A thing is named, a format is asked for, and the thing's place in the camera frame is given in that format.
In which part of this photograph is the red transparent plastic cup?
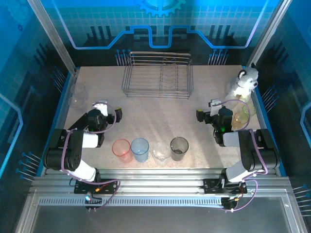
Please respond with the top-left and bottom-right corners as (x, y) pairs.
(112, 138), (134, 163)

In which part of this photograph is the smoky grey plastic cup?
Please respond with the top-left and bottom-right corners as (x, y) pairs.
(170, 136), (190, 162)

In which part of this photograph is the blue transparent plastic cup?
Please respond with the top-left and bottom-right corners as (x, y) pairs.
(130, 137), (150, 163)

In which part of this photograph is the metal wire dish rack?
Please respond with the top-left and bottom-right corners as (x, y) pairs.
(121, 51), (194, 100)

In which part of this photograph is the grey white husky plush toy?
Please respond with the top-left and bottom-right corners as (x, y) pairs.
(225, 63), (259, 102)

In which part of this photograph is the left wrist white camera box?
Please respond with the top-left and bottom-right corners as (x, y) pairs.
(93, 100), (109, 117)

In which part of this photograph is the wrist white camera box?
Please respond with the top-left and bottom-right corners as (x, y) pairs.
(93, 100), (109, 117)
(208, 99), (223, 117)

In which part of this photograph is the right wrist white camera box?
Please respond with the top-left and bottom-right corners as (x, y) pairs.
(208, 99), (223, 117)

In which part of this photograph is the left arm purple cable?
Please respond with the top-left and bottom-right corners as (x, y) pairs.
(60, 101), (121, 213)

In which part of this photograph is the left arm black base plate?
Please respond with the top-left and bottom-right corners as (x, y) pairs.
(73, 178), (120, 195)

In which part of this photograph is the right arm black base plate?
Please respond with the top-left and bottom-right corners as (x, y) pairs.
(203, 178), (248, 195)

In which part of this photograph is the aluminium frame rail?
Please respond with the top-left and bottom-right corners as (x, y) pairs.
(30, 168), (291, 198)

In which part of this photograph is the slotted grey cable duct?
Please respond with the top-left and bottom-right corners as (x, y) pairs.
(38, 197), (225, 207)

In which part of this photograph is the aluminium frame post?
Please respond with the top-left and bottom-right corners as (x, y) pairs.
(27, 0), (78, 75)
(245, 0), (292, 68)

